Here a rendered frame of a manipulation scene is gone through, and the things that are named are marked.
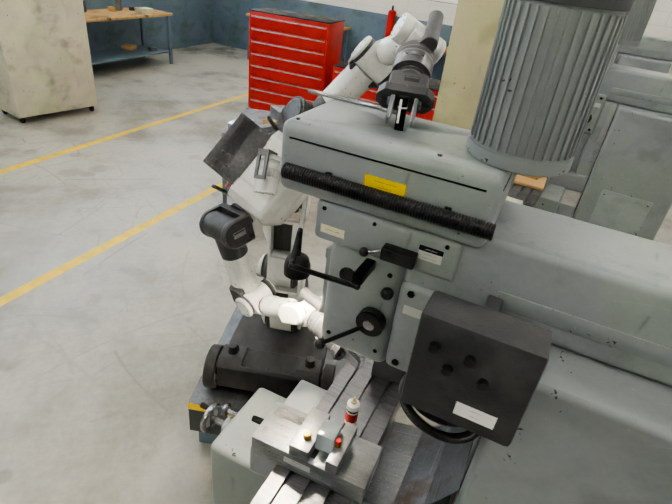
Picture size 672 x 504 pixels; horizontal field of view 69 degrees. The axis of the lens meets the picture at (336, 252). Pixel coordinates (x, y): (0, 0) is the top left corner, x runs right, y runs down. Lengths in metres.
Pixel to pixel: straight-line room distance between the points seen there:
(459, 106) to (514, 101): 1.92
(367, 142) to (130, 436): 2.20
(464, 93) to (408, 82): 1.73
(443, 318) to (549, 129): 0.38
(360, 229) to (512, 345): 0.43
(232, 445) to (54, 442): 1.29
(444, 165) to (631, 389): 0.55
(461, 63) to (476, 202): 1.91
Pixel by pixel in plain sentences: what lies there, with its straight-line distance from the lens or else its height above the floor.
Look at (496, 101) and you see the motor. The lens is 0.97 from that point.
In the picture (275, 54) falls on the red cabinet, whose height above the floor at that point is 1.00.
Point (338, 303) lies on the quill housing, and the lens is 1.23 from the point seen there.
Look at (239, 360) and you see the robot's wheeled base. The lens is 2.28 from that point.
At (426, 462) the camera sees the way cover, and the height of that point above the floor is 0.92.
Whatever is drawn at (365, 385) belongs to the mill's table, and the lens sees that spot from 1.78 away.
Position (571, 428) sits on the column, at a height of 1.49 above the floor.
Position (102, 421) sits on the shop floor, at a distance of 2.95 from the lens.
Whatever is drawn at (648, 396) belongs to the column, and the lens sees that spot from 1.12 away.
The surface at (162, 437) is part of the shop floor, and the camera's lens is 2.82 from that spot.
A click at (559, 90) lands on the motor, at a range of 0.94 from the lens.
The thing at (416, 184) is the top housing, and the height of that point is 1.83.
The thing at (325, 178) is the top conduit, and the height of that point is 1.80.
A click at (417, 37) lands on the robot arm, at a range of 1.22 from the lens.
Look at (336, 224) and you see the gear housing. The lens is 1.10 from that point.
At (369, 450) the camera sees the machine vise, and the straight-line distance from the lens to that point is 1.52.
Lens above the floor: 2.20
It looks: 32 degrees down
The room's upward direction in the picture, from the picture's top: 7 degrees clockwise
